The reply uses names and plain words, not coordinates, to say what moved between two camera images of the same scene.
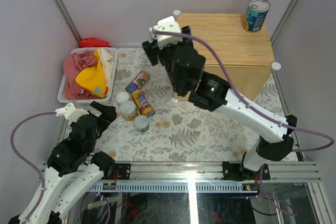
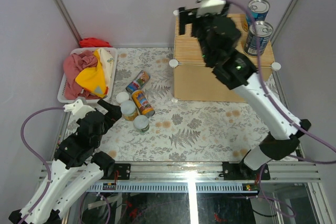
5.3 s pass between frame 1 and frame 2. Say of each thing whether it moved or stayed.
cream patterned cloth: stayed
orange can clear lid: stayed
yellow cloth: stayed
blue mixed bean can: stayed
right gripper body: moved
